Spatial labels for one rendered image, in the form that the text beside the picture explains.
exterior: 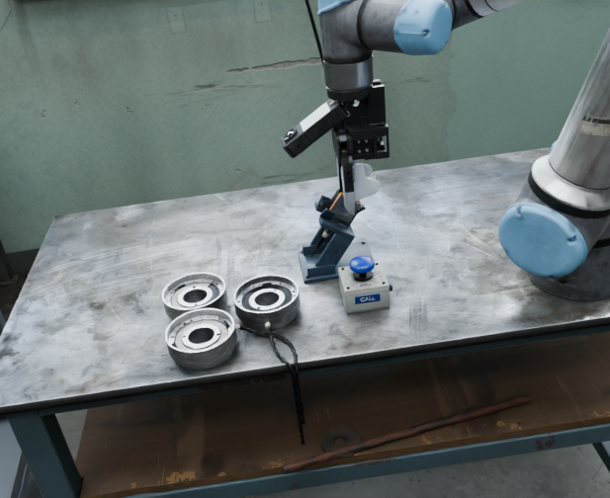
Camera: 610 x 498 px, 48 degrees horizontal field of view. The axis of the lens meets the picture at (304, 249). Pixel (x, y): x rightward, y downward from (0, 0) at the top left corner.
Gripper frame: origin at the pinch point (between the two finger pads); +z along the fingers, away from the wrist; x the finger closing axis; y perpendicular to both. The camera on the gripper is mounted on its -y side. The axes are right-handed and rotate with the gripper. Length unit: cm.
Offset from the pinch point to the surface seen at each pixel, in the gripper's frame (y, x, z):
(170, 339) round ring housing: -30.3, -18.8, 8.9
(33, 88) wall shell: -91, 149, 15
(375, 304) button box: 1.5, -15.4, 10.7
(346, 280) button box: -2.4, -12.4, 7.3
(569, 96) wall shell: 111, 148, 46
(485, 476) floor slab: 32, 13, 92
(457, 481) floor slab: 25, 13, 92
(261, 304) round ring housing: -16.4, -10.3, 11.1
